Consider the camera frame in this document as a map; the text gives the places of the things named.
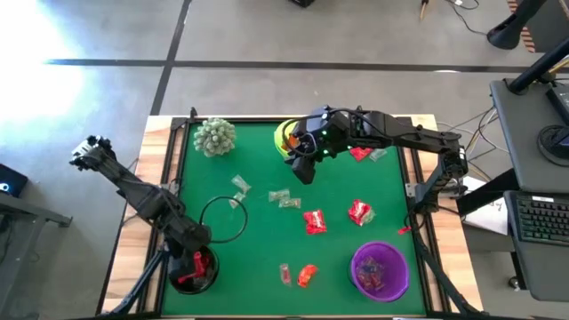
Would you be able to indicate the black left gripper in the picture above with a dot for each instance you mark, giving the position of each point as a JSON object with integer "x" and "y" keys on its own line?
{"x": 178, "y": 231}

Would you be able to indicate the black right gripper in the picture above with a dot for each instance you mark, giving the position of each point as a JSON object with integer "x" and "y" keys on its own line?
{"x": 333, "y": 133}

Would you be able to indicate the red Skittles pack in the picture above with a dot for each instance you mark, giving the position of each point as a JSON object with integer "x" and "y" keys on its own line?
{"x": 359, "y": 211}
{"x": 203, "y": 264}
{"x": 361, "y": 153}
{"x": 314, "y": 221}

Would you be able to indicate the orange Reese's pack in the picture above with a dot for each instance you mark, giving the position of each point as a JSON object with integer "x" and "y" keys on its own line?
{"x": 306, "y": 275}
{"x": 292, "y": 141}

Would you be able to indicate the clear-wrapped green candy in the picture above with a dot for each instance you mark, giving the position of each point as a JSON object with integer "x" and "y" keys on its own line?
{"x": 377, "y": 280}
{"x": 371, "y": 217}
{"x": 363, "y": 269}
{"x": 241, "y": 183}
{"x": 379, "y": 154}
{"x": 279, "y": 194}
{"x": 290, "y": 203}
{"x": 237, "y": 201}

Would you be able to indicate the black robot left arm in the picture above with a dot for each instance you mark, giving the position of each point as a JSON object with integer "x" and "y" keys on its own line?
{"x": 133, "y": 191}

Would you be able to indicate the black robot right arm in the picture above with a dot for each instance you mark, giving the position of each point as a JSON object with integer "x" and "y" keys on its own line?
{"x": 400, "y": 131}

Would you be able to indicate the clear-wrapped red candy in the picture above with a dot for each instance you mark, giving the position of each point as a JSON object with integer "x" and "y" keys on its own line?
{"x": 285, "y": 274}

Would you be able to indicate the black plastic bucket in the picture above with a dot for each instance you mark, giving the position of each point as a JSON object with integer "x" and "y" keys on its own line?
{"x": 209, "y": 284}

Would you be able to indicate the black support strut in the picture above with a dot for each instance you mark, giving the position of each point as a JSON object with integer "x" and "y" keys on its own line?
{"x": 438, "y": 273}
{"x": 150, "y": 263}

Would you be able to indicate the lime green pumpkin-face bucket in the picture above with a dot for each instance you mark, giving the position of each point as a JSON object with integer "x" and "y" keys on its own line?
{"x": 278, "y": 146}

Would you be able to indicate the green felt mat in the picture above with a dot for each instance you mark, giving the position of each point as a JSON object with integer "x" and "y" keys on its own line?
{"x": 258, "y": 240}

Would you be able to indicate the spiky pale green plant ball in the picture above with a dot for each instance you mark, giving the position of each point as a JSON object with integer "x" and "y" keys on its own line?
{"x": 214, "y": 137}

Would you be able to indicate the small red tag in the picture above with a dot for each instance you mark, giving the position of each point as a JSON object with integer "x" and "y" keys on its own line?
{"x": 404, "y": 230}

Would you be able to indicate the black table clamp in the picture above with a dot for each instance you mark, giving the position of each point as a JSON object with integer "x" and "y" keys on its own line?
{"x": 192, "y": 113}

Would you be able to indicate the yellow-tipped wooden stick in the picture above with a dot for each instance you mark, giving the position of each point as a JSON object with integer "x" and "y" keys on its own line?
{"x": 424, "y": 8}

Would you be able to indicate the purple plastic bucket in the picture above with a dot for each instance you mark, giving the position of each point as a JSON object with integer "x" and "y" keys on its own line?
{"x": 391, "y": 284}

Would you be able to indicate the wooden table board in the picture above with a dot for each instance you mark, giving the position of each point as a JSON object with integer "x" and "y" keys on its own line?
{"x": 451, "y": 253}

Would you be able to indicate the white paper sheet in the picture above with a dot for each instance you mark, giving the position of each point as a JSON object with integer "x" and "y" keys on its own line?
{"x": 489, "y": 218}

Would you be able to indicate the grey side table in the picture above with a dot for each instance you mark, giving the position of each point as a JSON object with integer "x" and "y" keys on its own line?
{"x": 18, "y": 205}

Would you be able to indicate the grey desk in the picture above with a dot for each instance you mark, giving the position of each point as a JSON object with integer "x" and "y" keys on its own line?
{"x": 524, "y": 106}

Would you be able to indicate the black box with blue light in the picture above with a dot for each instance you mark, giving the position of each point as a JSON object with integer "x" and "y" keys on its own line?
{"x": 11, "y": 180}

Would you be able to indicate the black tapered stand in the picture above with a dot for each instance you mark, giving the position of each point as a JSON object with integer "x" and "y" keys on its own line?
{"x": 507, "y": 34}

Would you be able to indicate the black slanted pole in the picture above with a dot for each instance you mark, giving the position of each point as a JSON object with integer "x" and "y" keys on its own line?
{"x": 538, "y": 66}

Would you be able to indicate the orange striped object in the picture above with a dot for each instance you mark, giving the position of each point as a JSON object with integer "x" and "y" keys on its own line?
{"x": 528, "y": 40}

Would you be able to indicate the round black puck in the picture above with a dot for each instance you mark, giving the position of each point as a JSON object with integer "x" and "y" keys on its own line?
{"x": 553, "y": 142}

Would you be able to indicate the dark device on desk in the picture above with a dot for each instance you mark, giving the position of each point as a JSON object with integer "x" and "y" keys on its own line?
{"x": 559, "y": 102}

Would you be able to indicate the black caster wheel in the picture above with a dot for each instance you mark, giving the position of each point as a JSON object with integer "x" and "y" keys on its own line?
{"x": 514, "y": 282}

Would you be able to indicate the grey laptop with backlit keyboard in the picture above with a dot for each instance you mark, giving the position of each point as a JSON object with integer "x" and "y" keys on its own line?
{"x": 547, "y": 271}

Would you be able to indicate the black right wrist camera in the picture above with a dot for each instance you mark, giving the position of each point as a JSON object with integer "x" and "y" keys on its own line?
{"x": 305, "y": 169}

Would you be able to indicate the black aluminium table frame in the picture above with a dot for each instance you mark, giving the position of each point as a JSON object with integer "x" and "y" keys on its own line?
{"x": 266, "y": 119}

